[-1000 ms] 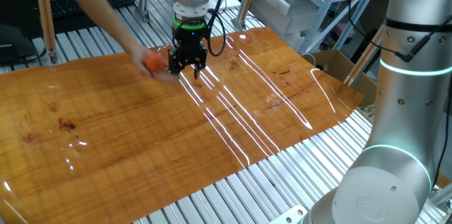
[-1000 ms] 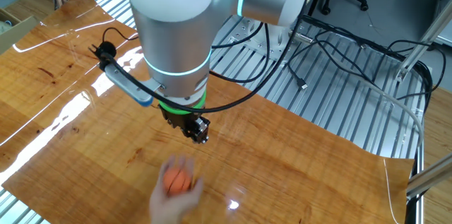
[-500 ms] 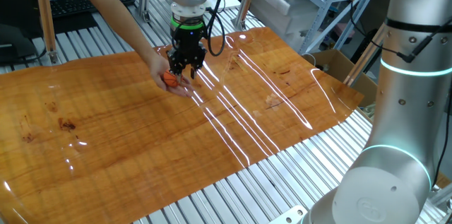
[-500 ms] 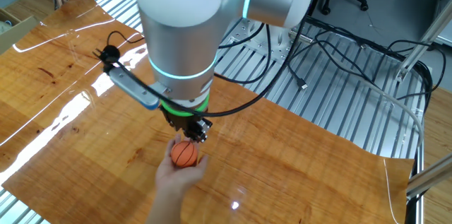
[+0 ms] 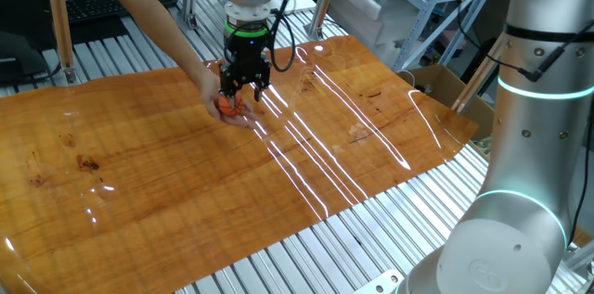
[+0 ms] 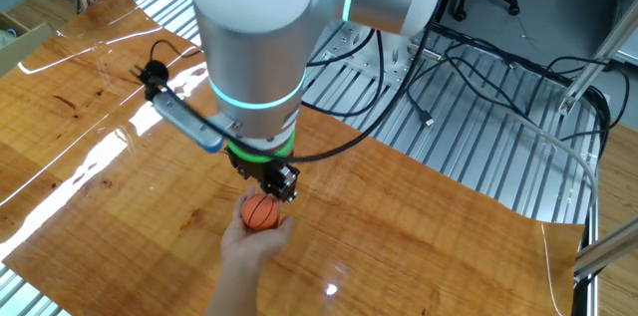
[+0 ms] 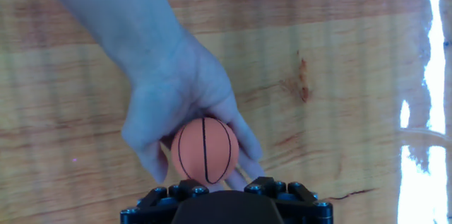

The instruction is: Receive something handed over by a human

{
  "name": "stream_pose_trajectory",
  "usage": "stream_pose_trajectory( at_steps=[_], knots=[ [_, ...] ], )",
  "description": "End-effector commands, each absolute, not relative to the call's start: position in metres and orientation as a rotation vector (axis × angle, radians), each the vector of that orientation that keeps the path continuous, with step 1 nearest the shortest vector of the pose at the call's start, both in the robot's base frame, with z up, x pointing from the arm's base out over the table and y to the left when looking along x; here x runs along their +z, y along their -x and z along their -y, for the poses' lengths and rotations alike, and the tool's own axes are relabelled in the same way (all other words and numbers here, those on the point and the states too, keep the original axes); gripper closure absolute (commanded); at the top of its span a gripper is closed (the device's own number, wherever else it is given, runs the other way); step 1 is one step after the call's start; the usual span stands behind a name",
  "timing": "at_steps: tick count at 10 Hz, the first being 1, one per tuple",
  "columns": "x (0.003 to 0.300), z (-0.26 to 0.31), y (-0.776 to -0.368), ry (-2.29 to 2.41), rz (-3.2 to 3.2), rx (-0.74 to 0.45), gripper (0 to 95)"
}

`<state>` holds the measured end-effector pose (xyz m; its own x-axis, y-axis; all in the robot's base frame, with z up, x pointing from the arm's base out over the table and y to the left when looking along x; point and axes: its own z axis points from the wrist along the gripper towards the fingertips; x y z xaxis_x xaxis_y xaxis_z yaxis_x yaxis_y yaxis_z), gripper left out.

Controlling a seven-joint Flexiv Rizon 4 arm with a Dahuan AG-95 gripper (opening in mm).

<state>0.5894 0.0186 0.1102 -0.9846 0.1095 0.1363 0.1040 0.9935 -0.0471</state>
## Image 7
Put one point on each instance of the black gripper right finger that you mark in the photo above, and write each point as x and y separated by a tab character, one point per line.
268	186

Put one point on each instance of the small orange basketball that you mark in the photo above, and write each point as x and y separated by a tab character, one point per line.
205	150

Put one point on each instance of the bare human hand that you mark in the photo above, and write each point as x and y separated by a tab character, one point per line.
173	89

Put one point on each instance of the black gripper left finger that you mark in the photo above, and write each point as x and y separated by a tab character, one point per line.
185	188

